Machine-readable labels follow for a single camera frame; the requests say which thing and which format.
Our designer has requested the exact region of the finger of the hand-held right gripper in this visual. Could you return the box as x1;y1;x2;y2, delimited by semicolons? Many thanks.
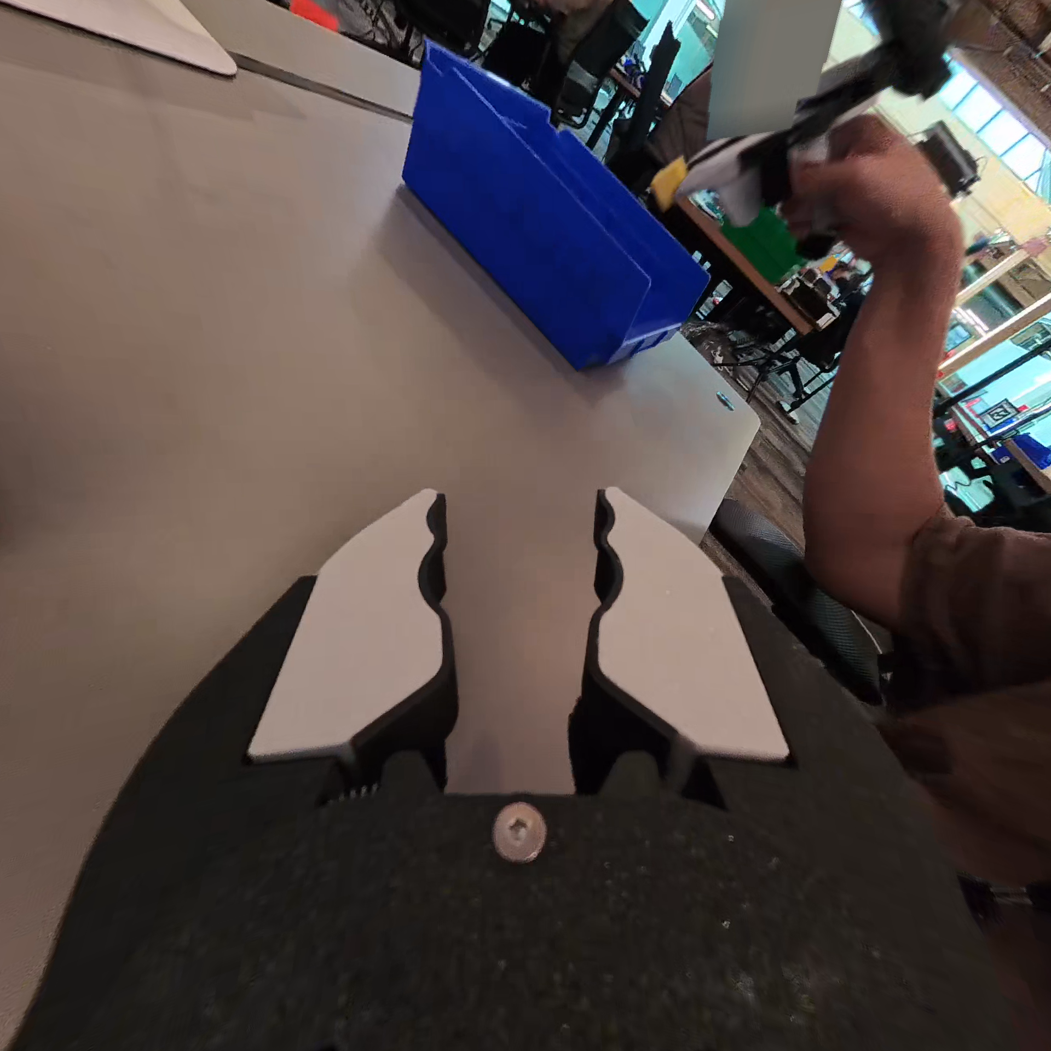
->
674;135;806;231

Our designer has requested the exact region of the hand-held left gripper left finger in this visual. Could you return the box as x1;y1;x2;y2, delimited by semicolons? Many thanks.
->
249;490;459;776

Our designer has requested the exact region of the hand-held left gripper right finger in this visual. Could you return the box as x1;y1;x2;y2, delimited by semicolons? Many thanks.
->
570;487;791;776

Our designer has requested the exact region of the blue plastic bin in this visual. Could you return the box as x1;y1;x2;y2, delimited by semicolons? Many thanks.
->
403;43;712;372

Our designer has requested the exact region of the person's right forearm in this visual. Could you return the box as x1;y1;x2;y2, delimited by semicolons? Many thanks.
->
802;272;962;628

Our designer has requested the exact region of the grey desk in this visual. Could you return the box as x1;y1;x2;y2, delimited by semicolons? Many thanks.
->
1;1;760;986

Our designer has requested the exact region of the person's right hand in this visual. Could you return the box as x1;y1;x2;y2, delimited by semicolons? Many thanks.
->
786;116;967;313

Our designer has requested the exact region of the green plastic bin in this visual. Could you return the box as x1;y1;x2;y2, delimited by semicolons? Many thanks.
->
723;206;809;288

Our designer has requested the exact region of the wooden table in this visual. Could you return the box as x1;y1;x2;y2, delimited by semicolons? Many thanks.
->
674;194;822;338

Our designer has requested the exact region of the person's brown clothing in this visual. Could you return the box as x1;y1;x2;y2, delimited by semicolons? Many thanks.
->
871;513;1051;986

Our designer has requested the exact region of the white board stand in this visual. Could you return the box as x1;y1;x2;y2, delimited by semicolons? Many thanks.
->
1;1;239;78

